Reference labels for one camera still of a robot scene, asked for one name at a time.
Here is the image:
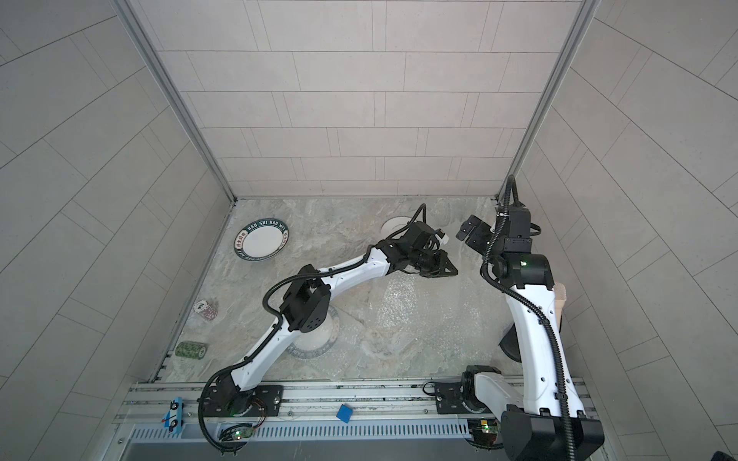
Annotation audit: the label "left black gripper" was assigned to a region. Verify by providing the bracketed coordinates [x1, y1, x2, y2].
[404, 247, 459, 276]

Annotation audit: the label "bubble wrap sheet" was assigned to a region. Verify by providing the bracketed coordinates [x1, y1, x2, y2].
[267, 284, 407, 380]

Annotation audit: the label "green rimmed plate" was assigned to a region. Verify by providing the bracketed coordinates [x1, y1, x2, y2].
[234, 218, 289, 262]
[286, 305, 340, 360]

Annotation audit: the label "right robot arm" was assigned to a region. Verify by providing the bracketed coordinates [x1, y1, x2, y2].
[457, 176, 605, 460]

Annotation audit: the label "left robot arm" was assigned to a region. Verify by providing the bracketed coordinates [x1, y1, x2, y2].
[197, 204, 459, 418]

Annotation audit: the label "white plate concentric rings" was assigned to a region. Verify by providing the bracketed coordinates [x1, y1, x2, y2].
[379, 215, 413, 238]

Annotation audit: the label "beige foam microphone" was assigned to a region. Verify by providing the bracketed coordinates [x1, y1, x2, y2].
[553, 282, 567, 326]

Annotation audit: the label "black microphone stand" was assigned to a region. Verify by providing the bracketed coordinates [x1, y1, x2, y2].
[499, 325, 522, 363]

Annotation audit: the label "blue square tag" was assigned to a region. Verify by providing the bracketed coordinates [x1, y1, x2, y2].
[336, 405, 354, 424]

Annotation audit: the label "right circuit board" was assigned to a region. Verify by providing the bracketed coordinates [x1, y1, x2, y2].
[467, 418, 504, 451]

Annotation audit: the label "circuit board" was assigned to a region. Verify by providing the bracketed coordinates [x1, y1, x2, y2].
[467, 418, 504, 451]
[219, 423, 255, 444]

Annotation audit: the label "pink patterned small object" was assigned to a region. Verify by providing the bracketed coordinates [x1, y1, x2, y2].
[193, 300, 218, 322]

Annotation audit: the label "green patterned roll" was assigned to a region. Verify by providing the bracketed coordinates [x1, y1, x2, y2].
[174, 341, 208, 360]

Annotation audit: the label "left circuit board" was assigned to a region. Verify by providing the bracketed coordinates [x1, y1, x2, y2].
[219, 423, 255, 444]

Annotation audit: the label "blue connector clip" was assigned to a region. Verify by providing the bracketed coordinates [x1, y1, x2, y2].
[161, 397, 184, 436]

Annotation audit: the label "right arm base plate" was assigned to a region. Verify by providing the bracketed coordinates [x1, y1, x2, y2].
[432, 381, 479, 415]

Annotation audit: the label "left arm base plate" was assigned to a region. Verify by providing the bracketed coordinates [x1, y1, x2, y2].
[198, 384, 284, 418]

